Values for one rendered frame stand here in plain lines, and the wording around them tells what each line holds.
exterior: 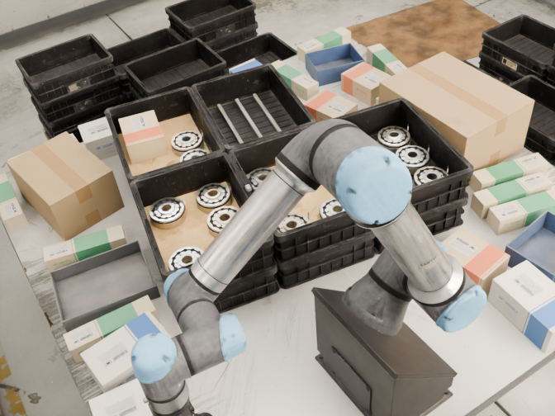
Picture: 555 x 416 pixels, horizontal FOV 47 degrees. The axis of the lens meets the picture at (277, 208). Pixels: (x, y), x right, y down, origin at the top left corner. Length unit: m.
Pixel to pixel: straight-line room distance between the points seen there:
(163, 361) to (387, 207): 0.44
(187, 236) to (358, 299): 0.59
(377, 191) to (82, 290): 1.15
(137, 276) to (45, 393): 0.88
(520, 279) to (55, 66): 2.50
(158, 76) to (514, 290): 2.04
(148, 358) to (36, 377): 1.66
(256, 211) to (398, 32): 3.31
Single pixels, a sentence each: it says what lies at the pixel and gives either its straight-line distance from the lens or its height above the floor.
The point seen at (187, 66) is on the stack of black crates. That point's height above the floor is 0.49.
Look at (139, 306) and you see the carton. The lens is 1.77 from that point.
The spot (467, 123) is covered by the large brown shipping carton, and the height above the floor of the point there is 0.90.
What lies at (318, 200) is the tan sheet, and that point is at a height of 0.83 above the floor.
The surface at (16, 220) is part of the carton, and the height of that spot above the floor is 0.74.
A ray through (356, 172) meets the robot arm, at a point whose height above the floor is 1.46.
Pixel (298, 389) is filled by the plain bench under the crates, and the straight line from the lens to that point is 1.63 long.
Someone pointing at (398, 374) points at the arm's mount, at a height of 0.98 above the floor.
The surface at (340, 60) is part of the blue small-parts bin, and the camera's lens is 2.72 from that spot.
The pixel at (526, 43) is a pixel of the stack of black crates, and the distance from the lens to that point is 3.56.
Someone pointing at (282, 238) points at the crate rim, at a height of 0.92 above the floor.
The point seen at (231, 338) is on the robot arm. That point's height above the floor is 1.21.
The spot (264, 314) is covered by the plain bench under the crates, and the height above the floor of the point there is 0.70.
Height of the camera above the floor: 2.11
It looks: 44 degrees down
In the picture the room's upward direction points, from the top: 6 degrees counter-clockwise
